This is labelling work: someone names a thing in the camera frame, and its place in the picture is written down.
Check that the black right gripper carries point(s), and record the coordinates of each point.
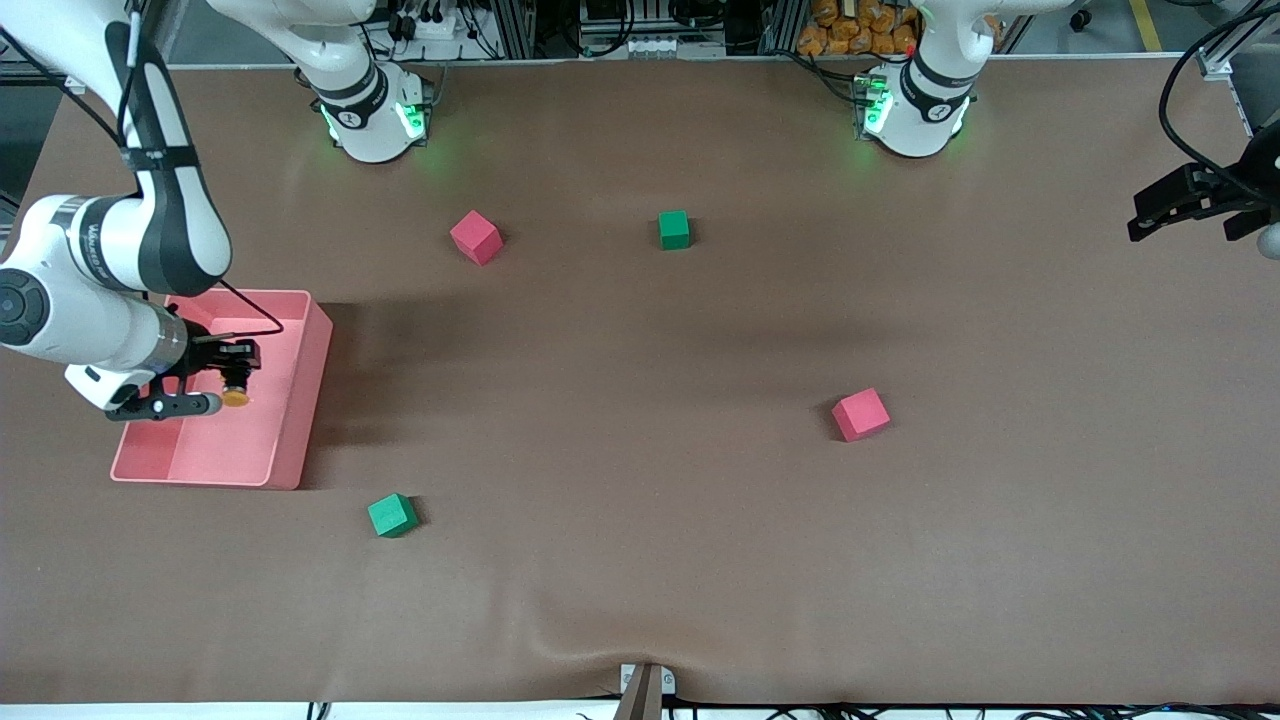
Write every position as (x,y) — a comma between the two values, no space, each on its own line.
(207,352)

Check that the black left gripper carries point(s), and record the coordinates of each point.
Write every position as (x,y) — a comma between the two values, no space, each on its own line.
(1243,186)

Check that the orange cap push button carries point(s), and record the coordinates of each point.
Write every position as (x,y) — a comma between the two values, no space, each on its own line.
(236,397)

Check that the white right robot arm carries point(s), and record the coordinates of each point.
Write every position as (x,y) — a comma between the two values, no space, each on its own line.
(100,330)

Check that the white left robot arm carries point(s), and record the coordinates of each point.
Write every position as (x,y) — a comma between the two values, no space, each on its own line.
(920,125)

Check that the pink plastic tray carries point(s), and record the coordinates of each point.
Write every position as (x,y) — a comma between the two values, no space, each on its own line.
(240,450)

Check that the green foam cube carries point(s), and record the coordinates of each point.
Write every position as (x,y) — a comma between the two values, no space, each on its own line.
(392,517)
(674,232)

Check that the pink foam cube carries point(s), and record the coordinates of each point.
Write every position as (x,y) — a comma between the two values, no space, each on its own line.
(476,240)
(860,417)

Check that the white power strip with plugs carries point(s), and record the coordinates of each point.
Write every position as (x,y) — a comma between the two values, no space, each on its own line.
(440,30)

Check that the bag of orange items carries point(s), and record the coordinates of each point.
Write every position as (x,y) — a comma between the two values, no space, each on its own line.
(850,30)

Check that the long white power strip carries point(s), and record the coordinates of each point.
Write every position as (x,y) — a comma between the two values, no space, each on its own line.
(650,47)

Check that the aluminium frame corner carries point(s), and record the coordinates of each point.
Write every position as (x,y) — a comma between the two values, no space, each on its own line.
(1215,65)
(75,84)

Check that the aluminium frame post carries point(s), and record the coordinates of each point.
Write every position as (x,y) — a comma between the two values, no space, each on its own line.
(782,25)
(520,30)

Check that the metal table edge bracket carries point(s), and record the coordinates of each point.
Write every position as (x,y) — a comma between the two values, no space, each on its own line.
(645,690)

